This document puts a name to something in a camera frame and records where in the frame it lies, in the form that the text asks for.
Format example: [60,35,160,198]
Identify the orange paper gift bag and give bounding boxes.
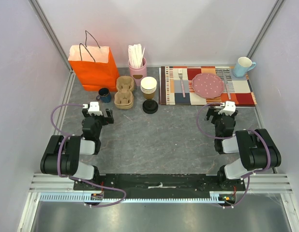
[68,42,120,92]

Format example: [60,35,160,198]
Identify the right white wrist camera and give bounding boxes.
[218,101,236,116]

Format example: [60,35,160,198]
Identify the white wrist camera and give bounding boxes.
[218,101,236,116]
[83,101,103,116]

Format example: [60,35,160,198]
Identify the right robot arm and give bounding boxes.
[205,106,282,190]

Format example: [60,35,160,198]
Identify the stacked cardboard cup carriers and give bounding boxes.
[114,89,134,109]

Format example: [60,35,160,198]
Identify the slotted cable duct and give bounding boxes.
[39,192,236,203]

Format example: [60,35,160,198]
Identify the colourful patchwork placemat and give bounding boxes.
[159,66,256,107]

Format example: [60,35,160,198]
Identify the dark blue enamel mug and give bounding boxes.
[96,88,112,103]

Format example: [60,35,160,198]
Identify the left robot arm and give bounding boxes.
[40,109,114,190]

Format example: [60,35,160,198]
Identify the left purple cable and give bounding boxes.
[50,103,127,208]

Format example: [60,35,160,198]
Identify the pink dotted plate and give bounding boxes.
[192,73,224,99]

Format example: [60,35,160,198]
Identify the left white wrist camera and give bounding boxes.
[83,101,103,116]

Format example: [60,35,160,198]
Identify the stack of paper cups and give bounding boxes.
[140,76,157,100]

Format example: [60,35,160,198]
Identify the cardboard cup carrier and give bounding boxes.
[116,76,135,93]

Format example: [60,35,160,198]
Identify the aluminium front rail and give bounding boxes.
[30,174,292,194]

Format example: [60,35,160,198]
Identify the white wrapped straws bundle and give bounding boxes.
[128,43,145,69]

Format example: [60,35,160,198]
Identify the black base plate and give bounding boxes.
[73,173,245,199]

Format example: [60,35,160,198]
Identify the pink handled knife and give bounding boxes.
[222,70,231,100]

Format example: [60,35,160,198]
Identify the pink handled fork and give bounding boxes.
[178,68,186,98]

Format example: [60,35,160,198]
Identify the light blue mug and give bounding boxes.
[233,57,256,78]

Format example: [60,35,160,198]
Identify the stack of black lids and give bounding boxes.
[142,99,158,114]

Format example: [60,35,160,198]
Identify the pink straw holder cup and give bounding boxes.
[128,58,148,86]

